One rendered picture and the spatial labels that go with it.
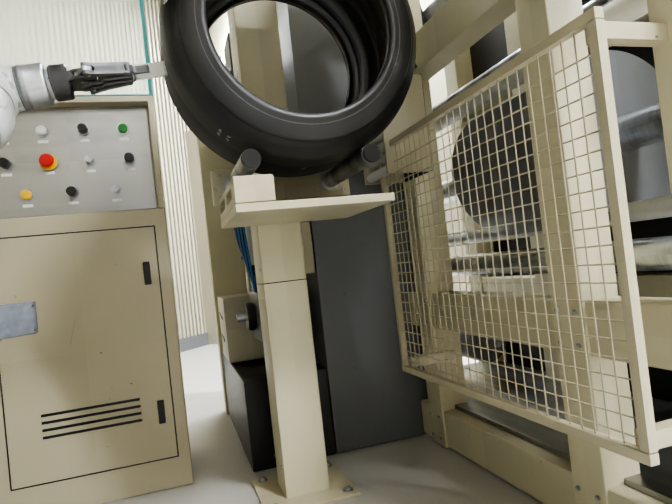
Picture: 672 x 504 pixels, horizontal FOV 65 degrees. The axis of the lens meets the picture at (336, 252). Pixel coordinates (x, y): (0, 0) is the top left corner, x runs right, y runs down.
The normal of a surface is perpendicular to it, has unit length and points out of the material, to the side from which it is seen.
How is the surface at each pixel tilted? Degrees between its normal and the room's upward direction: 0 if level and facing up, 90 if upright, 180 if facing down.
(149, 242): 90
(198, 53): 93
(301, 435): 90
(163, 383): 90
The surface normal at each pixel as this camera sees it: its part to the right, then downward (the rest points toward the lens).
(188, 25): 0.11, -0.03
